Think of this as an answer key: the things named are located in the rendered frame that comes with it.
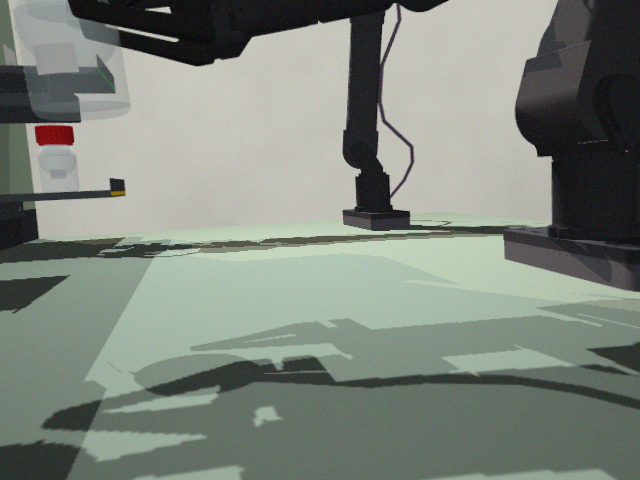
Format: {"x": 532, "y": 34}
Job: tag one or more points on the clear bottle with green cap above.
{"x": 74, "y": 67}

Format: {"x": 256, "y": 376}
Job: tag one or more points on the clear bottle with red cap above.
{"x": 57, "y": 161}

